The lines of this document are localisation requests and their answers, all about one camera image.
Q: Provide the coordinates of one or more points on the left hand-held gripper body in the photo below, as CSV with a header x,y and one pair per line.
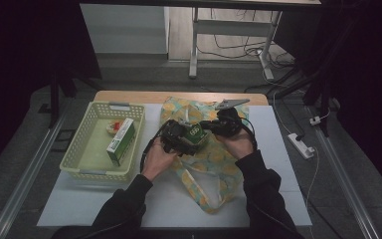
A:
x,y
172,136

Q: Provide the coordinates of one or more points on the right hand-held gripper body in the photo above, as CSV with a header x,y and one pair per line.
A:
x,y
229,122

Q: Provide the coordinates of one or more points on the orange print fabric bag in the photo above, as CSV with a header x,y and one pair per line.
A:
x,y
212,162

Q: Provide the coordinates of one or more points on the long green white box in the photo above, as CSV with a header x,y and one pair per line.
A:
x,y
122,141

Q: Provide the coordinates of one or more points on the small red white packet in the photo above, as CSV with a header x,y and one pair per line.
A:
x,y
114,126

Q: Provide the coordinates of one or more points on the pale green plastic basket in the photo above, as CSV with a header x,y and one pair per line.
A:
x,y
89,156

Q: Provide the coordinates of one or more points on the person's right hand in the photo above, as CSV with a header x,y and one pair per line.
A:
x,y
240,144

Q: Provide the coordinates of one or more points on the person's left hand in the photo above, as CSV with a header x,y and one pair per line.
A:
x,y
155,159

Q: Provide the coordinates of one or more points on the white table cover sheet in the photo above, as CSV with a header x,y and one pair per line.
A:
x,y
272,132

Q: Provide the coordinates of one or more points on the white power strip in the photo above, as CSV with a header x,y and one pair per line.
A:
x,y
300,145

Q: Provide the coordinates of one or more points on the small white adapter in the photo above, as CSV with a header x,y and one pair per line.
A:
x,y
315,120

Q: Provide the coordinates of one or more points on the black stand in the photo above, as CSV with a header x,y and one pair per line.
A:
x,y
325,99
54,99

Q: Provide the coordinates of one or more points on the white cabinet panel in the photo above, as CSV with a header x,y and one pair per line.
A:
x,y
122,30

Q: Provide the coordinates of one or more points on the black floor plate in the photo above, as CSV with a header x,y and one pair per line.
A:
x,y
54,139

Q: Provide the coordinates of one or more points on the white desk frame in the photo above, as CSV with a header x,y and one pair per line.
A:
x,y
232,28

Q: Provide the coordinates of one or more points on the aluminium floor rail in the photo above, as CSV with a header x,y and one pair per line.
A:
x,y
26,182
344,182

